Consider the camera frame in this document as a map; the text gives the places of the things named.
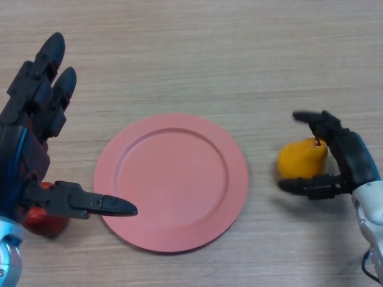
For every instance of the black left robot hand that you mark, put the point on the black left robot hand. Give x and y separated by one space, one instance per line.
27 155

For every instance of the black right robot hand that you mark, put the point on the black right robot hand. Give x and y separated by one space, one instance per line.
356 158

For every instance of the yellow pear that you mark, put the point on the yellow pear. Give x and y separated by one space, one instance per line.
299 161

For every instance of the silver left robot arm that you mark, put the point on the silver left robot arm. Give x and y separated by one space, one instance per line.
7 260

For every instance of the pink round plate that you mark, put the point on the pink round plate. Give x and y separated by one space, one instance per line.
173 179

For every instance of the red apple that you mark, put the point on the red apple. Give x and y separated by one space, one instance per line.
45 225

